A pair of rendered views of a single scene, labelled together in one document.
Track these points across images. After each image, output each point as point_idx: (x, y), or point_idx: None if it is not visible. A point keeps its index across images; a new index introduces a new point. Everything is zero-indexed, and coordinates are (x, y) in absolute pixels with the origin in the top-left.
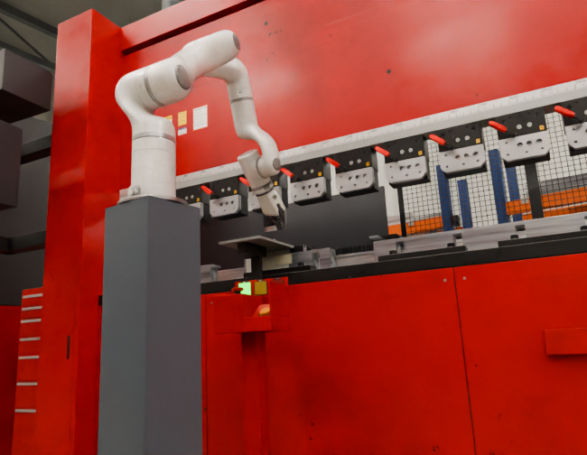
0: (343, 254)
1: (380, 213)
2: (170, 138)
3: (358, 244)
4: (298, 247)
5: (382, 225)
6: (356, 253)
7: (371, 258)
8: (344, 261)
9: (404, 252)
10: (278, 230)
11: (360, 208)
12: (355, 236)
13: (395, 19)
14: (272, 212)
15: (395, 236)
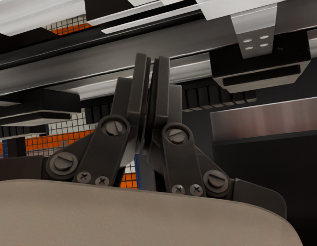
0: (187, 93)
1: (150, 185)
2: None
3: (192, 127)
4: (109, 1)
5: (146, 162)
6: (104, 80)
7: (68, 69)
8: (130, 56)
9: (8, 88)
10: (159, 56)
11: None
12: (198, 143)
13: None
14: (46, 235)
15: None
